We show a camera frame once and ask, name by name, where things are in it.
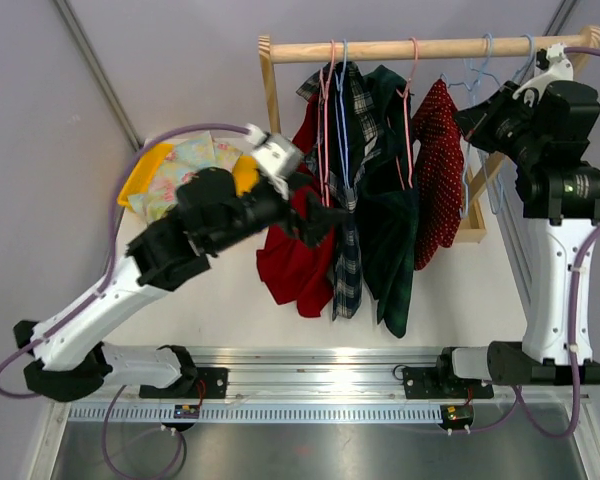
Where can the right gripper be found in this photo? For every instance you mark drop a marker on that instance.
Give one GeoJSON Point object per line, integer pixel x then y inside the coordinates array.
{"type": "Point", "coordinates": [476, 124]}

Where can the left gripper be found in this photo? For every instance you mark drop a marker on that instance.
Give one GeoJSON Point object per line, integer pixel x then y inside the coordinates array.
{"type": "Point", "coordinates": [319, 219]}

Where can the blue hanger with dotted skirt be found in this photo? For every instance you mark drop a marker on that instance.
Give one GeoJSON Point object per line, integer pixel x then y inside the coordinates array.
{"type": "Point", "coordinates": [471, 83]}

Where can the red polka dot skirt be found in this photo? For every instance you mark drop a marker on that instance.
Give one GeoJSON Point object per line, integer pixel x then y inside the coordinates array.
{"type": "Point", "coordinates": [438, 165]}

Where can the pastel floral skirt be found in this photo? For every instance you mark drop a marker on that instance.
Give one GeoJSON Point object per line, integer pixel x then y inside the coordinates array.
{"type": "Point", "coordinates": [151, 209]}

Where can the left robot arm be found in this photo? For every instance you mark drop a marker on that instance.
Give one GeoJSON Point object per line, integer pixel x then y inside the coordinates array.
{"type": "Point", "coordinates": [71, 359]}

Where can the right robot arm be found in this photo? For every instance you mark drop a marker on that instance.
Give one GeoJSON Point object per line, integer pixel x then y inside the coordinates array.
{"type": "Point", "coordinates": [545, 132]}

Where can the dark green plaid skirt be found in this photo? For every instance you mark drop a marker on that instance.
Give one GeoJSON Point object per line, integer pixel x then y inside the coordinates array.
{"type": "Point", "coordinates": [388, 216]}

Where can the navy white plaid skirt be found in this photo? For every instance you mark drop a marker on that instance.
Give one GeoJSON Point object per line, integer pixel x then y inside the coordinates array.
{"type": "Point", "coordinates": [365, 137]}

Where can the pink hanger with green skirt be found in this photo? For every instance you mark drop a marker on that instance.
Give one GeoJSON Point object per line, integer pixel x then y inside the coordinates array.
{"type": "Point", "coordinates": [406, 96]}

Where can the pink hanger left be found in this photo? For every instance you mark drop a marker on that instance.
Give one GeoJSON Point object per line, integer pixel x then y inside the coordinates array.
{"type": "Point", "coordinates": [325, 135]}

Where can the blue hanger with plaid skirt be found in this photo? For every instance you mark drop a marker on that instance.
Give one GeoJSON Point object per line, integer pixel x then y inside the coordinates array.
{"type": "Point", "coordinates": [342, 122]}

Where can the wooden clothes rack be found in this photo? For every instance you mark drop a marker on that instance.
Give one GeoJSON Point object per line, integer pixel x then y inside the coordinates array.
{"type": "Point", "coordinates": [270, 55]}

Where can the yellow plastic tray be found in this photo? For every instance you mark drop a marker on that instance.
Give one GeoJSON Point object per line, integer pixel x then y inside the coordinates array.
{"type": "Point", "coordinates": [166, 165]}

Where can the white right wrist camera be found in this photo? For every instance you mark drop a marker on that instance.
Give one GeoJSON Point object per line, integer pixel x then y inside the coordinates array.
{"type": "Point", "coordinates": [560, 68]}

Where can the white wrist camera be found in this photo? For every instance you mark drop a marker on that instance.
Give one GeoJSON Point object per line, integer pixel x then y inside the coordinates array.
{"type": "Point", "coordinates": [276, 156]}
{"type": "Point", "coordinates": [560, 68]}

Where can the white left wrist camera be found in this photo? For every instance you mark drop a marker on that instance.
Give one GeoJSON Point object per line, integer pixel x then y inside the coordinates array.
{"type": "Point", "coordinates": [276, 156]}

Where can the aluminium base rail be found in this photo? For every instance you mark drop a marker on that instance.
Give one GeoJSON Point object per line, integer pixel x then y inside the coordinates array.
{"type": "Point", "coordinates": [306, 386]}

